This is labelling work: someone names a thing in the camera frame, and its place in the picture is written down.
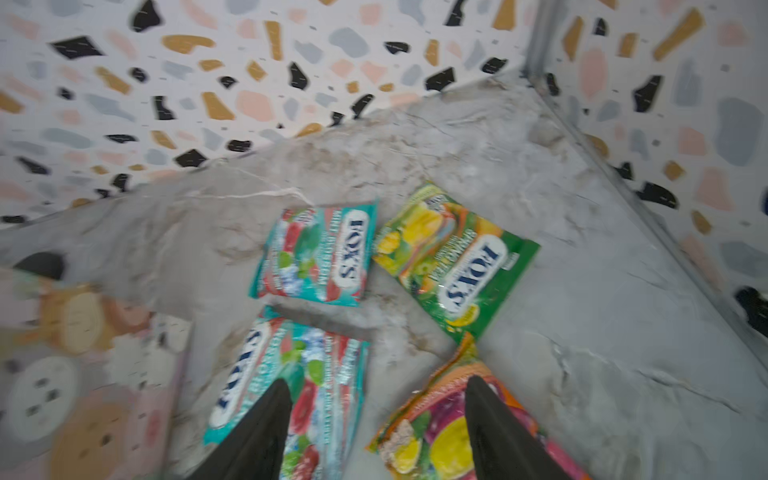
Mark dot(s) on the yellow green Fox's candy bag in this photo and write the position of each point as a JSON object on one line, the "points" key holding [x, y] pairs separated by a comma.
{"points": [[459, 266]]}

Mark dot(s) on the orange Fox's candy bag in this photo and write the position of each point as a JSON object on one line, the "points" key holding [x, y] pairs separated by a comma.
{"points": [[428, 438]]}

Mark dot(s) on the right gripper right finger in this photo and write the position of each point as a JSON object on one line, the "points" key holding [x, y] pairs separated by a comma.
{"points": [[502, 448]]}

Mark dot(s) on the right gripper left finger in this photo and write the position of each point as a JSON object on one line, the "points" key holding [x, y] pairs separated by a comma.
{"points": [[254, 448]]}

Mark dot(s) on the teal fruit Fox's candy bag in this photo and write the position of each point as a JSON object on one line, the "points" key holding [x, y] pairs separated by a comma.
{"points": [[319, 254]]}

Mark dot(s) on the white paper gift bag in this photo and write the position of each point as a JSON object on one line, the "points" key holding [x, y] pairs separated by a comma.
{"points": [[89, 383]]}

